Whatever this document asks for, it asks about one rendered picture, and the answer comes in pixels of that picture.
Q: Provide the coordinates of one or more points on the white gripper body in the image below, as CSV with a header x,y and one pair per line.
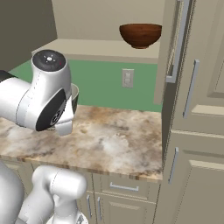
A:
x,y
65,126

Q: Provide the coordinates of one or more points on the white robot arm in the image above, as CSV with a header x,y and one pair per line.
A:
x,y
43,87

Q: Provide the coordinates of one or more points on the beige base cabinet door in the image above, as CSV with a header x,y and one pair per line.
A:
x,y
128,210
87,207

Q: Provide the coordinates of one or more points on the dark olive open cabinet door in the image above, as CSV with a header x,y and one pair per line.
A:
x,y
23,29

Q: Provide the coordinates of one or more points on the beige open cabinet door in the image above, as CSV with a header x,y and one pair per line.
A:
x,y
163,52

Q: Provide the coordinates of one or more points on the beige tall cabinet door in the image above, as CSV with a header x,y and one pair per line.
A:
x,y
198,180
207,73

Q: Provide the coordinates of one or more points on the grey bowl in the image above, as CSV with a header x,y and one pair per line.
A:
x,y
75,95

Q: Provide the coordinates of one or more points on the beige drawer front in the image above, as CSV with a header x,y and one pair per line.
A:
x,y
125,186

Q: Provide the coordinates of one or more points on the brown wooden bowl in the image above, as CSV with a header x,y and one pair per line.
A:
x,y
140,34

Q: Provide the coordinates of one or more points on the white wall socket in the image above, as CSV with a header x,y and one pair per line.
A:
x,y
128,78

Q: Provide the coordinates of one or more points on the open beige wall cabinet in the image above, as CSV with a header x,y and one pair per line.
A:
x,y
99,46

